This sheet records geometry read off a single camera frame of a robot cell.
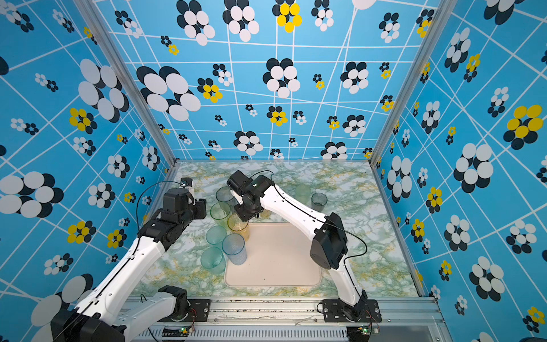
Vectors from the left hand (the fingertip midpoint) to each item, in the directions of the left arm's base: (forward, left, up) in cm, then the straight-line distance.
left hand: (202, 198), depth 80 cm
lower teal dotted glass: (-16, -3, -19) cm, 25 cm away
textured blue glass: (-13, -11, -15) cm, 23 cm away
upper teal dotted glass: (-8, -4, -14) cm, 17 cm away
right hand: (-3, -18, -5) cm, 19 cm away
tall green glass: (+2, -4, -12) cm, 13 cm away
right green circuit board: (-39, -59, -20) cm, 73 cm away
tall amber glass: (-3, -11, -16) cm, 20 cm away
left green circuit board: (-40, +6, -23) cm, 46 cm away
